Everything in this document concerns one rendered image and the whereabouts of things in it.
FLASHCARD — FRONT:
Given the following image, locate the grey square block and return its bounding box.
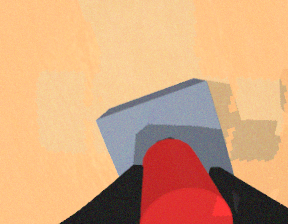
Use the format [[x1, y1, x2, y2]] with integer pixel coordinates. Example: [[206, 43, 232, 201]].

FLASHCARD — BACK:
[[95, 77, 234, 176]]

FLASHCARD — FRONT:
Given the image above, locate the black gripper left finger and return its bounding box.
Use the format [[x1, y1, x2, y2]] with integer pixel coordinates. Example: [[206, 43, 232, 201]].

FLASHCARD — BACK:
[[60, 165, 144, 224]]

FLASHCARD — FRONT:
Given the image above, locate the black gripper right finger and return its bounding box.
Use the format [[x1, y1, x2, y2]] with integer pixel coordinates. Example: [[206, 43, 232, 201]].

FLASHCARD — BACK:
[[209, 168, 288, 224]]

